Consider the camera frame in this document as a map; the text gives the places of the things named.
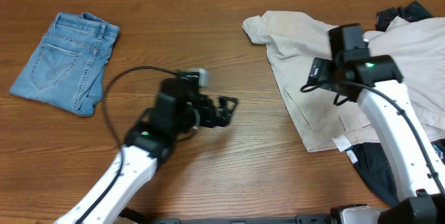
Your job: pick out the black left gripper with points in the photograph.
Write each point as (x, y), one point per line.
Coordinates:
(224, 115)

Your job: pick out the folded blue denim jeans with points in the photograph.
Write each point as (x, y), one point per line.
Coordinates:
(67, 68)

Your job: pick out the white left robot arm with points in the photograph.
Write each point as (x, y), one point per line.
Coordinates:
(179, 108)

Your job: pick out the black printed cycling jersey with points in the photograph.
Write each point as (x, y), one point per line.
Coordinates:
(414, 38)

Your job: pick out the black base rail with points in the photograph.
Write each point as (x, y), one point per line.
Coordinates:
(131, 216)

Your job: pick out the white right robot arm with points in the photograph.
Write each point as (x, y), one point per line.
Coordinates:
(376, 84)

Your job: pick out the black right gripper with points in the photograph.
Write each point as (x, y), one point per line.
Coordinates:
(320, 74)

